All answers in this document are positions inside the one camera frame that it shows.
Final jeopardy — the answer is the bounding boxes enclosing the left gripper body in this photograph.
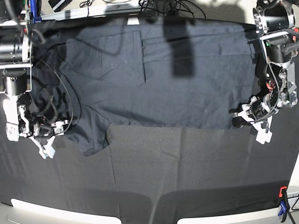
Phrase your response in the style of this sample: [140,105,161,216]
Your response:
[229,95,273,133]

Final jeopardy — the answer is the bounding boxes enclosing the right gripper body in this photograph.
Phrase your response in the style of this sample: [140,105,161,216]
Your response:
[3,95,70,149]

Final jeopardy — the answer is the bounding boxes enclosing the dark navy t-shirt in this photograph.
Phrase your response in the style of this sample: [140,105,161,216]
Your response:
[33,20,260,156]

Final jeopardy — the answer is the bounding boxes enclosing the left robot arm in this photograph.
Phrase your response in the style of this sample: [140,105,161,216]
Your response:
[233,0,299,144]

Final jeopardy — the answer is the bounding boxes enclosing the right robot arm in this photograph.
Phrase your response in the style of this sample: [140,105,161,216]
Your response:
[0,0,71,158]

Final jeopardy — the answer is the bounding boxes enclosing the red black clamp near-right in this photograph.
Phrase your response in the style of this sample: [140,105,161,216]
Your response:
[279,186,287,198]

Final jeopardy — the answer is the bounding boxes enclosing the blue bar clamp near-right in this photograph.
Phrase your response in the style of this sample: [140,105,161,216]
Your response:
[278,197,290,223]

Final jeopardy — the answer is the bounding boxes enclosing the black table cloth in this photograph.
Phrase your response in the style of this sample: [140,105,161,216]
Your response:
[0,15,299,224]

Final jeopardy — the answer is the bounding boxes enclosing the blue bar clamp far-left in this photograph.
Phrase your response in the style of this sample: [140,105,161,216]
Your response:
[29,0,42,24]

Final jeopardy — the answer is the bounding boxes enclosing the black power adapter box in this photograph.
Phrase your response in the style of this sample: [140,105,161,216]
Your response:
[48,0,72,12]

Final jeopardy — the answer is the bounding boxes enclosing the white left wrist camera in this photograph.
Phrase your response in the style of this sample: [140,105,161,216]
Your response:
[256,132,272,144]

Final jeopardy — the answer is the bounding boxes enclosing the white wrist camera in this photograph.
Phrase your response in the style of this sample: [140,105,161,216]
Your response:
[256,132,272,144]
[39,145,56,159]

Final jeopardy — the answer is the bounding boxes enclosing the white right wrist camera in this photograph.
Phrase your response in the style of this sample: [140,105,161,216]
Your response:
[39,145,56,159]

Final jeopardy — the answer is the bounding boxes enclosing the tangled black cables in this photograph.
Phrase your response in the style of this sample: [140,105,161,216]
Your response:
[79,0,211,19]

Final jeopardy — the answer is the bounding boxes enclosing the aluminium frame rail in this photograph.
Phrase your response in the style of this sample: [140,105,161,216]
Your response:
[42,4,134,21]

